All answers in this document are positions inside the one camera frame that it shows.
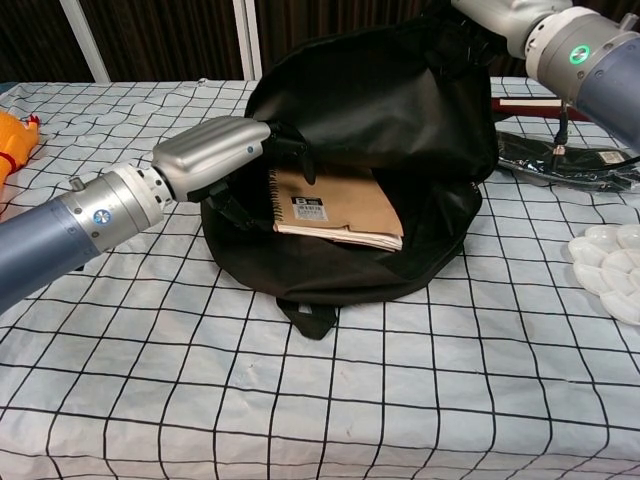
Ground black garment in plastic bag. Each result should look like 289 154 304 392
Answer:
494 130 640 194

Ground dark corrugated partition panel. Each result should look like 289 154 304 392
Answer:
259 0 532 80
82 0 250 82
0 0 97 84

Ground white black checked tablecloth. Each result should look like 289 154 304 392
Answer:
0 77 640 480

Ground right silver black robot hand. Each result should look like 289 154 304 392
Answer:
435 0 571 77

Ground brown spiral notebook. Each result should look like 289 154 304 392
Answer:
268 167 405 253

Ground orange rubber chicken toy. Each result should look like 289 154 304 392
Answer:
0 110 41 190

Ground maroon folding fan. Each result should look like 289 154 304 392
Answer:
489 96 592 122

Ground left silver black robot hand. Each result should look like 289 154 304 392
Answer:
151 115 316 232

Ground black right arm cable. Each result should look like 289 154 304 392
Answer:
551 101 570 157

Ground white flower paint palette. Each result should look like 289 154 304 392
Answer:
567 223 640 326

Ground white partition post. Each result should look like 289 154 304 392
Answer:
233 0 265 81
62 0 112 84

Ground black fabric backpack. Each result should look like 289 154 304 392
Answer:
199 19 501 342

